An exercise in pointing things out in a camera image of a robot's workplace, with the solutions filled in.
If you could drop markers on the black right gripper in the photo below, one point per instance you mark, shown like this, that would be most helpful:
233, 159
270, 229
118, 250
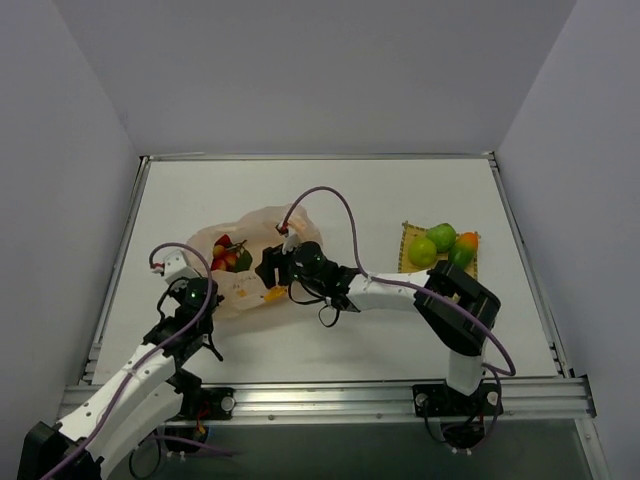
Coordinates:
267, 265

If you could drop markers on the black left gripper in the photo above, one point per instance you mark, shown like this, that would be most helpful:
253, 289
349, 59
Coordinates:
208, 338

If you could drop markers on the red lychee bunch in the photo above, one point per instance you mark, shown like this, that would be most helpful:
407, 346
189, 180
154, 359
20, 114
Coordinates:
230, 256

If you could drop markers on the translucent banana print plastic bag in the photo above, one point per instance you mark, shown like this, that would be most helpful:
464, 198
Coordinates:
240, 286

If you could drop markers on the green fake pear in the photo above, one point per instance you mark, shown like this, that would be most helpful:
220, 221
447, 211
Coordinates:
422, 252

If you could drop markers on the orange green fake mango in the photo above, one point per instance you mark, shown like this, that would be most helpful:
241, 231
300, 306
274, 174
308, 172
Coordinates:
463, 252

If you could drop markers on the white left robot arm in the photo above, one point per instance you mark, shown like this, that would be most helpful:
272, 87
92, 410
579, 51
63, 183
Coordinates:
152, 387

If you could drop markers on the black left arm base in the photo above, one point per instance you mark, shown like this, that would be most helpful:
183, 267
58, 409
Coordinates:
215, 404

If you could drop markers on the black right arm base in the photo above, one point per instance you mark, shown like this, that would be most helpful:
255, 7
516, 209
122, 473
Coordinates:
461, 423

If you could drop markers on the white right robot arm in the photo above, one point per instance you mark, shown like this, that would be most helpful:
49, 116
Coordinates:
460, 311

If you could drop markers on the yellow bamboo mat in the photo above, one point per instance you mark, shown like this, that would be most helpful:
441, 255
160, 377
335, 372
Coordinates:
409, 232

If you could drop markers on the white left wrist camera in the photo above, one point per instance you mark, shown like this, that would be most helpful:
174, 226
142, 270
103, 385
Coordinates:
173, 267

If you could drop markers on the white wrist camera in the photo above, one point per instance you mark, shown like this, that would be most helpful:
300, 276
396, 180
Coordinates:
173, 267
291, 238

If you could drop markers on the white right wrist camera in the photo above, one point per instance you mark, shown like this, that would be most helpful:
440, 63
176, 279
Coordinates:
291, 238

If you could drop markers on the aluminium table frame rail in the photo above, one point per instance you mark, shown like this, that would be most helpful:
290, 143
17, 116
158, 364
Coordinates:
284, 366

